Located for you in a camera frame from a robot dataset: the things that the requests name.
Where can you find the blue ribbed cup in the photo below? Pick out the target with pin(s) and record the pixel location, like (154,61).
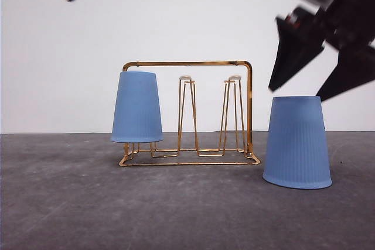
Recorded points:
(296,152)
(137,112)

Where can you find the gold wire cup rack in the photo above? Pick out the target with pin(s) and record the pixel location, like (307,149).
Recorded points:
(228,87)

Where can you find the black gripper, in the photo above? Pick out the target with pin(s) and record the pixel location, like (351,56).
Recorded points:
(345,25)

